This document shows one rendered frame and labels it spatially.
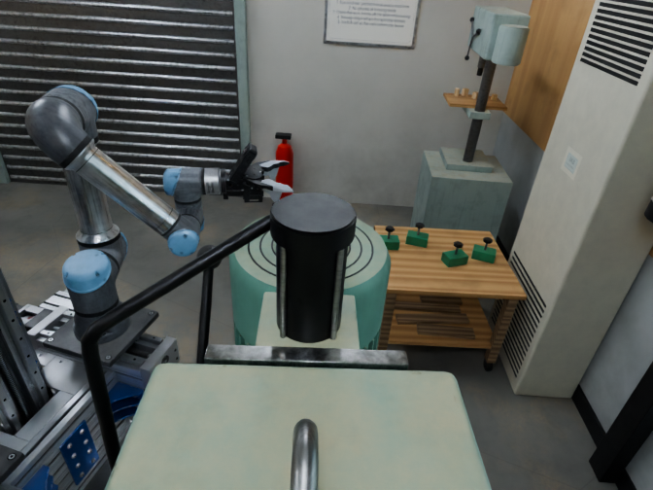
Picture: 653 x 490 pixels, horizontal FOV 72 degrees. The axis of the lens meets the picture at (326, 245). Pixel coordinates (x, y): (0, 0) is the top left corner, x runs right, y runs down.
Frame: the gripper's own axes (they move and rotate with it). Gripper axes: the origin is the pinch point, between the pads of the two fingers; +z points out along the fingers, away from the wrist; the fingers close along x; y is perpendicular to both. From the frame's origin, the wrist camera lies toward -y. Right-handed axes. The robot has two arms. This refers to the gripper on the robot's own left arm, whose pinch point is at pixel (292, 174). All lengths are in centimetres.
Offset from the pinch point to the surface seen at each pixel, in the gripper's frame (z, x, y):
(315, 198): -7, 84, -50
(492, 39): 111, -114, -7
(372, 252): 1, 76, -38
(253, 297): -12, 80, -36
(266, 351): -11, 90, -41
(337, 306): -5, 89, -44
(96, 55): -120, -244, 51
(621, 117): 113, -17, -11
